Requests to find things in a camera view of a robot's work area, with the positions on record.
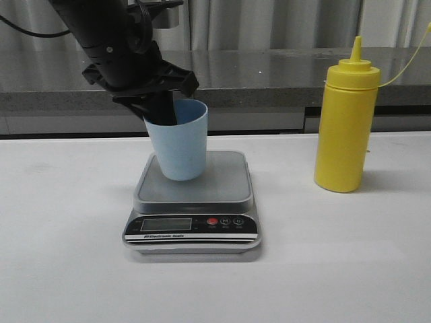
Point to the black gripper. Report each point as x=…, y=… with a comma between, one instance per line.
x=124, y=74

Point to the light blue plastic cup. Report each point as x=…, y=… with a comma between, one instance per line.
x=181, y=149

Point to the yellow squeeze bottle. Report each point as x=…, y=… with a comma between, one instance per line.
x=349, y=99

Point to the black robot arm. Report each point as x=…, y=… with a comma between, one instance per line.
x=105, y=19

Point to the silver electronic kitchen scale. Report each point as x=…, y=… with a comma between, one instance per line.
x=213, y=213

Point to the grey curtain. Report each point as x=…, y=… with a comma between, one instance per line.
x=263, y=25

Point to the grey stone counter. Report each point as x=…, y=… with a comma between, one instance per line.
x=43, y=94

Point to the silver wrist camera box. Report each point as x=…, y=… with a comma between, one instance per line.
x=165, y=15

